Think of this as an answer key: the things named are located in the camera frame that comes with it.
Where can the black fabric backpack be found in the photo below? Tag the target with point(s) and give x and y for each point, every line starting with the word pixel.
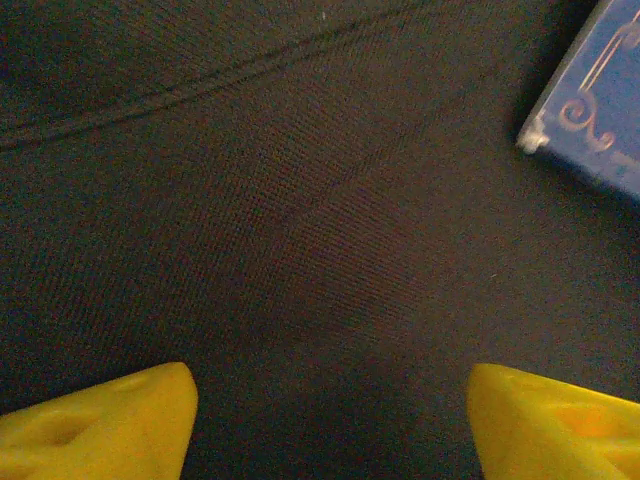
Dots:
pixel 300 225

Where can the blue hardcover book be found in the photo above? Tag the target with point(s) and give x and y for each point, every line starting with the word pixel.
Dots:
pixel 600 100

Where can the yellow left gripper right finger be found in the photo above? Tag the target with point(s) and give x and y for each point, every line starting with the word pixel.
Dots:
pixel 550 435

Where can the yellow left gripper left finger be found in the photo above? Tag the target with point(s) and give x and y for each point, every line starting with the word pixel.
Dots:
pixel 100 435

